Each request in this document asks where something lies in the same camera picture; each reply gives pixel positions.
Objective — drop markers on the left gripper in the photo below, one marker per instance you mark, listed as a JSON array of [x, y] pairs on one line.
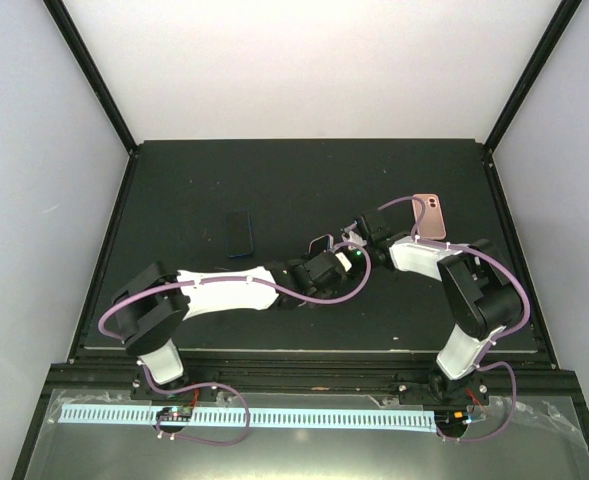
[[305, 259]]

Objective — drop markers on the beige cased phone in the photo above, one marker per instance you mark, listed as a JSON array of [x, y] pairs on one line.
[[321, 244]]

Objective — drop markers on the pink phone case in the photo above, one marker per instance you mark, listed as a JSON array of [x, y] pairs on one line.
[[428, 213]]

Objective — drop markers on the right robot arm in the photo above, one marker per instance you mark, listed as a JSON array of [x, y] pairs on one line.
[[487, 302]]

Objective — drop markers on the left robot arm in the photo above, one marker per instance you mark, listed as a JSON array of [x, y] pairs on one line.
[[152, 307]]

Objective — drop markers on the small circuit board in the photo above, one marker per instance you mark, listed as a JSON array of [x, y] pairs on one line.
[[174, 413]]

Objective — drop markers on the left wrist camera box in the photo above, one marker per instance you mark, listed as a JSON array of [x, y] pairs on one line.
[[344, 260]]

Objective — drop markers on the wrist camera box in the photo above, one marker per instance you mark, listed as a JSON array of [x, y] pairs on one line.
[[344, 260], [352, 237]]

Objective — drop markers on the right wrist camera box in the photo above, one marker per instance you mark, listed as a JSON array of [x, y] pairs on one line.
[[352, 237]]

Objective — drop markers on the light blue slotted cable duct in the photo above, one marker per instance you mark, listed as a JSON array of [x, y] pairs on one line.
[[228, 417]]

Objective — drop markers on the right black frame post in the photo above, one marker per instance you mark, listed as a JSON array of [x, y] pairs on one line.
[[542, 52]]

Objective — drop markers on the black frame post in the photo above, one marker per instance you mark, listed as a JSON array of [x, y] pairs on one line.
[[62, 18], [542, 52]]

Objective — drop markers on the left black frame post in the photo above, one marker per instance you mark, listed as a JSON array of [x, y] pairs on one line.
[[62, 18]]

